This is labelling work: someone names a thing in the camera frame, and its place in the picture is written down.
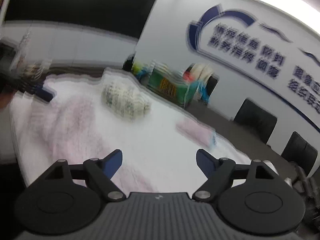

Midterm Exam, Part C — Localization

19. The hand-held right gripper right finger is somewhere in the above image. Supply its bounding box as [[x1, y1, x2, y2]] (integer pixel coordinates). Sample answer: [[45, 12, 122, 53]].
[[192, 149, 280, 202]]

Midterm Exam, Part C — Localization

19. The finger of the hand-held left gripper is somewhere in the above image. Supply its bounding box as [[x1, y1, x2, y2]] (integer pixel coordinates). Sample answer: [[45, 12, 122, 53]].
[[15, 80, 54, 103]]

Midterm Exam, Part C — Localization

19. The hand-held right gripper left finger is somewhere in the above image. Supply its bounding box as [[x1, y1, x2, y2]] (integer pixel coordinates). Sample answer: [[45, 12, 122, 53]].
[[44, 149, 127, 202]]

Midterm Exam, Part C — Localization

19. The pink cloth with blue edge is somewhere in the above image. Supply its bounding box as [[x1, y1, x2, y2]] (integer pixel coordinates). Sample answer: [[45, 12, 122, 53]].
[[176, 121, 217, 147]]

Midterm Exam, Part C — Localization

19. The white fluffy towel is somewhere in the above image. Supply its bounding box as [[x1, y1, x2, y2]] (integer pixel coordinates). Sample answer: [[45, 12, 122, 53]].
[[10, 69, 253, 193]]

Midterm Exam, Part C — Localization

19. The cream green flower print garment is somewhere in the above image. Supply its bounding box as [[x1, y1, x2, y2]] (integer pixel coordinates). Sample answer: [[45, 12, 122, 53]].
[[101, 82, 152, 118]]

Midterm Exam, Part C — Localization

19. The black walkie-talkie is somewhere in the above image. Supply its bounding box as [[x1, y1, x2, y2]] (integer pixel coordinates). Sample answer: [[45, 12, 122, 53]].
[[122, 54, 135, 73]]

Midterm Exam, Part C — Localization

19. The cream cloth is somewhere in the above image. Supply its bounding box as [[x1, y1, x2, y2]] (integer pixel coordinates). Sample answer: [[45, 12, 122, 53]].
[[190, 63, 213, 81]]

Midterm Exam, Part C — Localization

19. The yellow-green cloth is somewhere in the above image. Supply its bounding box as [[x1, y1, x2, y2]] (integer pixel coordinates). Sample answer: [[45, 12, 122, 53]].
[[132, 64, 148, 77]]

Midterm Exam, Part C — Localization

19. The green bag with blue strap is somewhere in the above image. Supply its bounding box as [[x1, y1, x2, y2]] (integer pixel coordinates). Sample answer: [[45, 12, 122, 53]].
[[147, 64, 209, 107]]

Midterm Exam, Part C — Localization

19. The black wall screen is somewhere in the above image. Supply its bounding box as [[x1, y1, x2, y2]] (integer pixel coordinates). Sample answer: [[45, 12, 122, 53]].
[[4, 0, 167, 40]]

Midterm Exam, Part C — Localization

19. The blue wall lettering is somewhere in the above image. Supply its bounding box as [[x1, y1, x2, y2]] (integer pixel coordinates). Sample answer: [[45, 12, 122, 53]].
[[186, 4, 320, 133]]

